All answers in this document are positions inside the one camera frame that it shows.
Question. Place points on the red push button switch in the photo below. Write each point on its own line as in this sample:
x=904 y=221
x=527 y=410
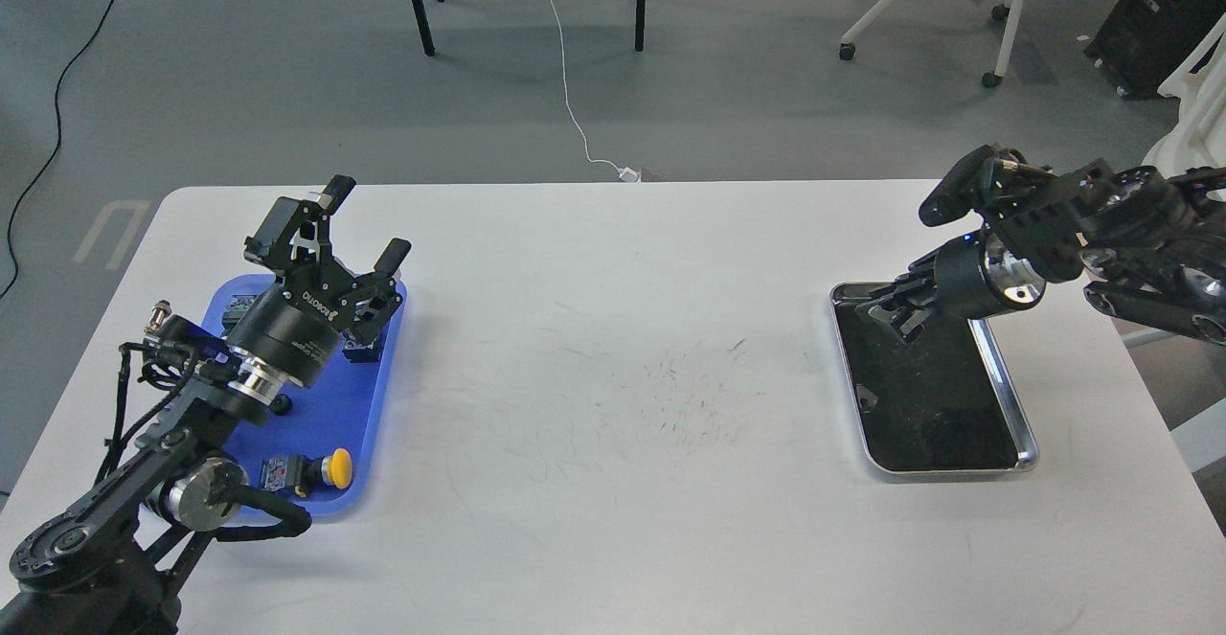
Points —
x=363 y=352

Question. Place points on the silver metal tray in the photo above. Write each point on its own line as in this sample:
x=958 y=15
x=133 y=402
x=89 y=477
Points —
x=942 y=408

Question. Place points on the black equipment case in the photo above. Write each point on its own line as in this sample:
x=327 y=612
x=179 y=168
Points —
x=1142 y=41

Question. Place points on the small black gear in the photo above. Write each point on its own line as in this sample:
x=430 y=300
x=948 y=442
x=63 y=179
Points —
x=280 y=405

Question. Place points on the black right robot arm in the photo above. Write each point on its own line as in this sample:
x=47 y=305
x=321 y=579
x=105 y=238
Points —
x=1064 y=224

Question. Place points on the yellow push button switch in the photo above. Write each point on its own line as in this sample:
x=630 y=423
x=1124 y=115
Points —
x=301 y=475

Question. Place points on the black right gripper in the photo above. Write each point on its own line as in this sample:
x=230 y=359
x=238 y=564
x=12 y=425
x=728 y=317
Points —
x=975 y=276

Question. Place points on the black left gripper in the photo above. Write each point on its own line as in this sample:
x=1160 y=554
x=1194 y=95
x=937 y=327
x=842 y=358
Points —
x=294 y=334

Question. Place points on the blue plastic tray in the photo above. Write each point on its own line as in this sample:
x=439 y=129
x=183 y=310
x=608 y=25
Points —
x=341 y=409

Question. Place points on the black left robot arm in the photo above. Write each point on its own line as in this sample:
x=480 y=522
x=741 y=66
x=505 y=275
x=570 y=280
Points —
x=115 y=561

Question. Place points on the green push button switch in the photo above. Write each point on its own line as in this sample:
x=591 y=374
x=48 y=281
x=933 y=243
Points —
x=235 y=310

